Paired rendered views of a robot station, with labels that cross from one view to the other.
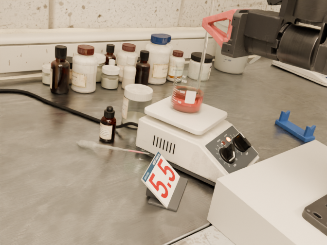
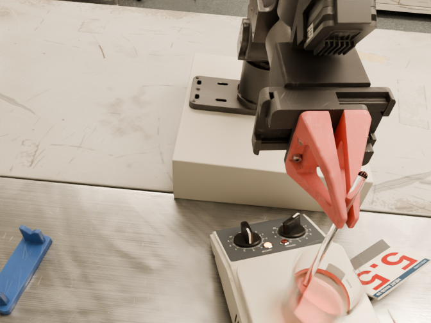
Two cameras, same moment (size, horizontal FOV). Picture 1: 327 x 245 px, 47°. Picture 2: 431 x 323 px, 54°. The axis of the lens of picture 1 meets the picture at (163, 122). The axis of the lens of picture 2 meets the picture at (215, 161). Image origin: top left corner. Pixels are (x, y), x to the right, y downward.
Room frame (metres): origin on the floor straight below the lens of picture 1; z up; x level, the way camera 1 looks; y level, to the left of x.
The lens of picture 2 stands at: (0.84, 0.00, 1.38)
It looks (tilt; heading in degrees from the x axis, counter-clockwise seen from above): 49 degrees down; 223
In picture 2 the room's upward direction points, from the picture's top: 4 degrees clockwise
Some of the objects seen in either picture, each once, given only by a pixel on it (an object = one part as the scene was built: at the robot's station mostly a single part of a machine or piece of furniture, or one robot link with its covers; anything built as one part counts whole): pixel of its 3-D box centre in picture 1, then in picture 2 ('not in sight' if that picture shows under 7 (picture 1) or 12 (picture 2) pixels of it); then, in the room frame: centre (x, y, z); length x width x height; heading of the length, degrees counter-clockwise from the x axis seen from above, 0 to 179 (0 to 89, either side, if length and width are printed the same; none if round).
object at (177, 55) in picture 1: (175, 65); not in sight; (1.07, -0.01, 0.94); 0.05 x 0.05 x 0.09
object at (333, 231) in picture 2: (203, 56); (323, 249); (0.65, -0.05, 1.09); 0.01 x 0.01 x 0.20
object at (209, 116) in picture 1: (186, 112); (309, 306); (0.64, -0.04, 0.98); 0.12 x 0.12 x 0.01; 61
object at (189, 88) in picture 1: (187, 89); (319, 298); (0.65, -0.03, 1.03); 0.07 x 0.06 x 0.08; 49
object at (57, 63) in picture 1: (60, 69); not in sight; (0.84, 0.26, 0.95); 0.04 x 0.04 x 0.11
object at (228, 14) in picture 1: (229, 27); (319, 168); (0.64, -0.08, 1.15); 0.09 x 0.07 x 0.07; 50
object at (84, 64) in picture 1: (84, 68); not in sight; (0.88, 0.21, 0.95); 0.06 x 0.06 x 0.11
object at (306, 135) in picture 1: (296, 125); (15, 265); (0.83, -0.31, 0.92); 0.10 x 0.03 x 0.04; 32
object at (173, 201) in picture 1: (166, 179); (380, 266); (0.51, -0.02, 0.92); 0.09 x 0.06 x 0.04; 169
